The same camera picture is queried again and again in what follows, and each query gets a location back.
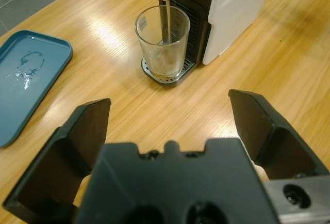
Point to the silver drip tray grate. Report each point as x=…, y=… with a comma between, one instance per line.
x=167, y=82

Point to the white coffee machine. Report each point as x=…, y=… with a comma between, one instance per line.
x=232, y=15

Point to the teal plastic tray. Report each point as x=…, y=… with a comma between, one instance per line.
x=38, y=92

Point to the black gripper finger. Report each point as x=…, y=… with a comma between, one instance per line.
x=69, y=151
x=270, y=136

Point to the clear drinking glass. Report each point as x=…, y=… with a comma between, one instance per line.
x=165, y=61

